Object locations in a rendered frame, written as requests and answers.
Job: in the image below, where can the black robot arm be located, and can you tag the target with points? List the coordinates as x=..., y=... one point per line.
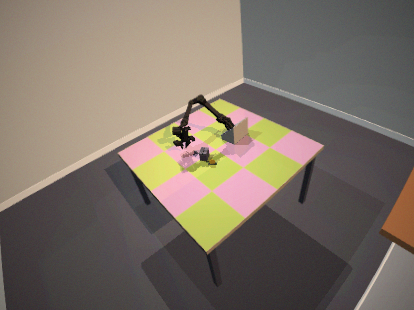
x=221, y=118

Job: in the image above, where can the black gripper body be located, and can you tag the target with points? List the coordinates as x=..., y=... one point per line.
x=183, y=139

